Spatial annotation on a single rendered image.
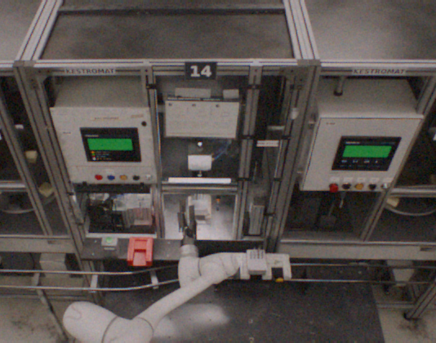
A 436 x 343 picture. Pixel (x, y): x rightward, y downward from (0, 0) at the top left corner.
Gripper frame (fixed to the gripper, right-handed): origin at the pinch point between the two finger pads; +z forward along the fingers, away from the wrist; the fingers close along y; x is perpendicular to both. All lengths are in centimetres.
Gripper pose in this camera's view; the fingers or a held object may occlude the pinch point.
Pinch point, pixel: (187, 207)
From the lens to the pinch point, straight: 232.1
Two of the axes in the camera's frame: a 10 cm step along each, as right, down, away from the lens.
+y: -5.3, -3.4, -7.8
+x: -8.5, 2.4, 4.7
